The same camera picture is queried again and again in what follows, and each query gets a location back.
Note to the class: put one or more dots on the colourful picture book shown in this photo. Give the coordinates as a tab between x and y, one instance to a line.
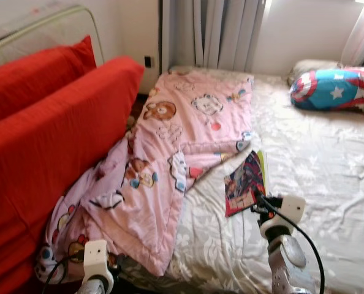
243	184

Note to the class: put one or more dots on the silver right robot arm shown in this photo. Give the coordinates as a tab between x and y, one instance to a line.
286	257

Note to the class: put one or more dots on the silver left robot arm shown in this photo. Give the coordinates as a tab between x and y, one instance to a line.
93	286

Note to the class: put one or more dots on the grey floral bed sheet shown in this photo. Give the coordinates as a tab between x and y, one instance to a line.
317	184

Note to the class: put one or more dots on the pink cartoon print blanket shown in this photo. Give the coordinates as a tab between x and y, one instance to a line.
188	122

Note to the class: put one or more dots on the blue star shield pillow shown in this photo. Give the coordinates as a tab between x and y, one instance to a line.
329	92

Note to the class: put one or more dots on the grey plain pillow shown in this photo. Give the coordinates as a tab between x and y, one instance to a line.
307	66

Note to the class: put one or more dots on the grey curtain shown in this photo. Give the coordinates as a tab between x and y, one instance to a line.
225	30

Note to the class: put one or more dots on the white sheer curtain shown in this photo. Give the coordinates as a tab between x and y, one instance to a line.
363	37

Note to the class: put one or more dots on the large red fabric cushion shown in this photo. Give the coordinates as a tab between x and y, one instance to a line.
35	79
47	171

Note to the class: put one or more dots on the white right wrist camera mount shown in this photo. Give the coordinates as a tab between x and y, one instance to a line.
292	208

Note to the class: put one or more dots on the black wall socket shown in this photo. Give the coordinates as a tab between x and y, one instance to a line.
148	61

